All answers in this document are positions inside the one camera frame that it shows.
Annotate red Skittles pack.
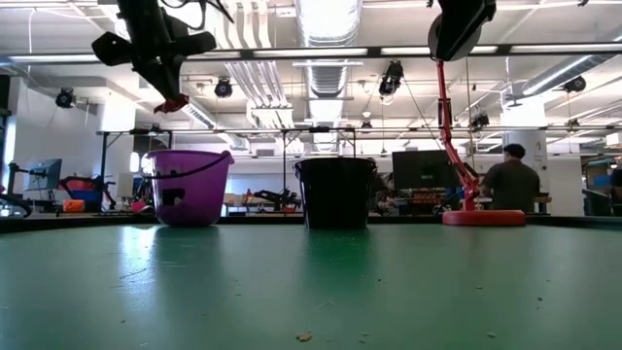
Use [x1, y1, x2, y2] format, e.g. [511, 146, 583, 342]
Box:
[153, 93, 190, 115]

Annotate silver ceiling duct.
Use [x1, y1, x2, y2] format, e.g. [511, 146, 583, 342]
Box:
[295, 0, 363, 155]
[522, 52, 622, 97]

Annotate green felt table mat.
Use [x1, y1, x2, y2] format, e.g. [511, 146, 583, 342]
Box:
[0, 221, 622, 350]

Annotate black overhead frame beam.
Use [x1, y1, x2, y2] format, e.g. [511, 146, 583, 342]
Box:
[0, 43, 622, 64]

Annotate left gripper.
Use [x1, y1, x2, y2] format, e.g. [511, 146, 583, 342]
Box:
[90, 9, 219, 104]

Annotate black bucket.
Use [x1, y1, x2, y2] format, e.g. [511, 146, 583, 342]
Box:
[294, 157, 379, 230]

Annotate black workbench frame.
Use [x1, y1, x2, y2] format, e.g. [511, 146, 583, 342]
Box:
[95, 126, 359, 215]

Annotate black monitor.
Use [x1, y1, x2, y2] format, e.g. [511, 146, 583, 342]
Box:
[392, 149, 462, 191]

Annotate black office chair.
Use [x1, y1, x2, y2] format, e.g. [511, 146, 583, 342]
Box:
[581, 188, 614, 218]

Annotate black left camera cable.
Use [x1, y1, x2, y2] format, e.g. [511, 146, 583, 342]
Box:
[159, 0, 235, 31]

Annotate grey monitor on arm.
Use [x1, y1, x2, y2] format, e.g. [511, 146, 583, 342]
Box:
[26, 157, 63, 192]

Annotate white ceiling pipe bundle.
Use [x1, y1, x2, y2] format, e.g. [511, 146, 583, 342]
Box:
[213, 0, 297, 130]

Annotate white round pillar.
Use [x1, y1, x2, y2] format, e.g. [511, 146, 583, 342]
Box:
[501, 104, 550, 171]

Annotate red desk lamp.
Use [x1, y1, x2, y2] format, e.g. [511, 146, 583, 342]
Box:
[427, 12, 527, 228]

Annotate white rectangular duct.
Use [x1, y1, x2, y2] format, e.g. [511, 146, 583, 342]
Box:
[138, 65, 244, 150]

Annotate blue storage bins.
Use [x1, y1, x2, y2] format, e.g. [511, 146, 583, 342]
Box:
[585, 157, 622, 193]

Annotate purple face bucket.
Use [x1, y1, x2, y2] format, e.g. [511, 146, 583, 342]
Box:
[144, 148, 235, 228]

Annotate person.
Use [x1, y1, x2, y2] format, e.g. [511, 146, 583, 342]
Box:
[479, 143, 542, 215]

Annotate wooden workbench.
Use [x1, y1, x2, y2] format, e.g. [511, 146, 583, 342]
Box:
[478, 193, 554, 205]

